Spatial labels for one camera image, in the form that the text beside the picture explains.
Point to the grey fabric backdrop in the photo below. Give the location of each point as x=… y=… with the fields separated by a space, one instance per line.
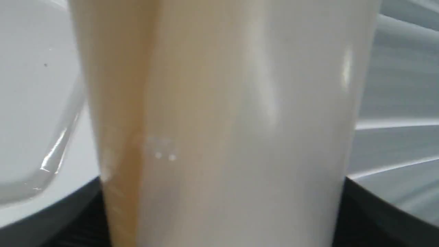
x=395 y=153

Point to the clear plastic squeeze bottle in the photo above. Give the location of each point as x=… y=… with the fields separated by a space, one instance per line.
x=223 y=123

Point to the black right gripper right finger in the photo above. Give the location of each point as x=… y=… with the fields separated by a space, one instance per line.
x=365 y=220

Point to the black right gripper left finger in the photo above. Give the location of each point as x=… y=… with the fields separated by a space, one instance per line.
x=79 y=220

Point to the white plastic tray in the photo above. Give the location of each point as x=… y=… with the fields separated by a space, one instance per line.
x=47 y=152

